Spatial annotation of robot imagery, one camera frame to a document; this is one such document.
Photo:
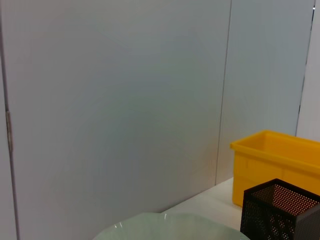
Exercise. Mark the pale green wavy fruit plate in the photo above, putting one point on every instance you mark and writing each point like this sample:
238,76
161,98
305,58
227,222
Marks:
162,227

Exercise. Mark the black mesh pen holder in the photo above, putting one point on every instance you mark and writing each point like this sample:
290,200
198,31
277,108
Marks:
262,220

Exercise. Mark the yellow plastic bin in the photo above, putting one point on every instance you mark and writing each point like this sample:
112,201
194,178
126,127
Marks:
262,175

